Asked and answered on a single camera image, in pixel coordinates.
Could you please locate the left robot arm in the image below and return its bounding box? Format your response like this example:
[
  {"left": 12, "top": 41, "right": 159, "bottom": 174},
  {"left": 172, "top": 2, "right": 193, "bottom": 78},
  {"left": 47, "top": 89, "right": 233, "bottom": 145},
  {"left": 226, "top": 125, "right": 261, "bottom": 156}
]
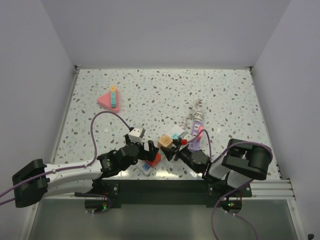
[{"left": 12, "top": 140, "right": 159, "bottom": 208}]

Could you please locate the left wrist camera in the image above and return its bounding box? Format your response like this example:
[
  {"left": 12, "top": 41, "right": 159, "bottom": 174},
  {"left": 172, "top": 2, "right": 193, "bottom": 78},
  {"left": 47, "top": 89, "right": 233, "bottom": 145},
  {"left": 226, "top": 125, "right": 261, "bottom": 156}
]
[{"left": 128, "top": 126, "right": 146, "bottom": 145}]

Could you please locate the red cube plug adapter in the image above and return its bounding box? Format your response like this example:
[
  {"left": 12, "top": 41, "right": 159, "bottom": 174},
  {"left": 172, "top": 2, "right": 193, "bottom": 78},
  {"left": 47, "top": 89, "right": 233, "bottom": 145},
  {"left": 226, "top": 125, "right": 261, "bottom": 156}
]
[{"left": 149, "top": 152, "right": 162, "bottom": 168}]

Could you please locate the white multicolour power strip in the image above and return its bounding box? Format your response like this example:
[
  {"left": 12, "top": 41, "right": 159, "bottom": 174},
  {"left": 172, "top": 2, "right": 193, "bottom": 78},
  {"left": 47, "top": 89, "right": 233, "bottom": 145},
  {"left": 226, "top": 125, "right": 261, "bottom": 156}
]
[{"left": 137, "top": 125, "right": 190, "bottom": 176}]

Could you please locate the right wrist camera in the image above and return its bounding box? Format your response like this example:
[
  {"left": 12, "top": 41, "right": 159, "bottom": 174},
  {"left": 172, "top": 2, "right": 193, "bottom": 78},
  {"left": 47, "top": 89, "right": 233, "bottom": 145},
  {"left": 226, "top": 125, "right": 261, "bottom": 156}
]
[{"left": 179, "top": 131, "right": 192, "bottom": 146}]

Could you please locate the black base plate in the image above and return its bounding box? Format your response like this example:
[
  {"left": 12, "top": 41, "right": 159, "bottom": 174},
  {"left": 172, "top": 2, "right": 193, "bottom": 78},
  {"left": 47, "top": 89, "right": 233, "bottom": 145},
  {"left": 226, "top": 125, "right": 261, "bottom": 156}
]
[{"left": 74, "top": 179, "right": 253, "bottom": 210}]

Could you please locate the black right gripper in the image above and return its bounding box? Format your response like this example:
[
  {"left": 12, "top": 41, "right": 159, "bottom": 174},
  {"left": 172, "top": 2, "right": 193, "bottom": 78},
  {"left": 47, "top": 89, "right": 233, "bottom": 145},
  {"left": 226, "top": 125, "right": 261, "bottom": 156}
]
[{"left": 160, "top": 140, "right": 200, "bottom": 174}]

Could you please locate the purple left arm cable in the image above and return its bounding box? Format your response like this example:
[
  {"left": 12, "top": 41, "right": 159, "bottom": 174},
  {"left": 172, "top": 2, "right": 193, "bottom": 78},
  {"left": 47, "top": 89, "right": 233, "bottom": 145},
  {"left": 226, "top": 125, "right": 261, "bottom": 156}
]
[{"left": 0, "top": 111, "right": 133, "bottom": 215}]

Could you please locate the pink square plug adapter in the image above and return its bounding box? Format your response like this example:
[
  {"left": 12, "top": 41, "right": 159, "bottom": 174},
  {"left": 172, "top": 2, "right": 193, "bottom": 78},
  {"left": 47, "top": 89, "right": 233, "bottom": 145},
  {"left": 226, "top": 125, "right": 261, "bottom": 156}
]
[{"left": 195, "top": 131, "right": 203, "bottom": 142}]

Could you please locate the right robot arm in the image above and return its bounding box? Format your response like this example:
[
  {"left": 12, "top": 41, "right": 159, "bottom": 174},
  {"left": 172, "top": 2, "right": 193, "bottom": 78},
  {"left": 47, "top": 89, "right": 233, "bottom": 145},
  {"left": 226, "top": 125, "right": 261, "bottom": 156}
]
[{"left": 160, "top": 138, "right": 273, "bottom": 197}]

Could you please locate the aluminium frame rail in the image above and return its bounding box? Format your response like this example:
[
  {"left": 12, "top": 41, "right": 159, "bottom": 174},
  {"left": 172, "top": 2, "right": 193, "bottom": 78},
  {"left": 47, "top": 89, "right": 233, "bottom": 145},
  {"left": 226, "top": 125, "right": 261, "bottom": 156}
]
[{"left": 250, "top": 179, "right": 296, "bottom": 200}]

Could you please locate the tan cube plug adapter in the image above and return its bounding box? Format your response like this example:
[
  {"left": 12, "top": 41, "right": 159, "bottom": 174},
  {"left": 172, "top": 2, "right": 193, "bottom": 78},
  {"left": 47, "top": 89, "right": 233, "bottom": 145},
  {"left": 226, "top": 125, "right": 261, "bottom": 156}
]
[{"left": 157, "top": 134, "right": 173, "bottom": 149}]

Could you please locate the pink triangular power strip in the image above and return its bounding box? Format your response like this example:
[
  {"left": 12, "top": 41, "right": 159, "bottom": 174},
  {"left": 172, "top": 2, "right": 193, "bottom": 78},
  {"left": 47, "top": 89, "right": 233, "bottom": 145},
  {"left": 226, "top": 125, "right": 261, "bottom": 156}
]
[{"left": 97, "top": 85, "right": 120, "bottom": 114}]

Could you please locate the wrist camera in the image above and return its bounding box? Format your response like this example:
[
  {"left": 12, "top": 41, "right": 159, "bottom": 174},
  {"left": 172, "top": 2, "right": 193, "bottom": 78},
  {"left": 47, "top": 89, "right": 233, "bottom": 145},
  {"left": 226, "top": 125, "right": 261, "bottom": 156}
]
[
  {"left": 128, "top": 126, "right": 146, "bottom": 145},
  {"left": 179, "top": 131, "right": 192, "bottom": 146}
]

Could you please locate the purple power strip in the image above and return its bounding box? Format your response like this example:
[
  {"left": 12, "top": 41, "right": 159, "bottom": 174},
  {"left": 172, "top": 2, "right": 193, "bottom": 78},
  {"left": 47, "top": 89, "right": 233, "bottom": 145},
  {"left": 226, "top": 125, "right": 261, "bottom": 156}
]
[{"left": 188, "top": 120, "right": 203, "bottom": 152}]

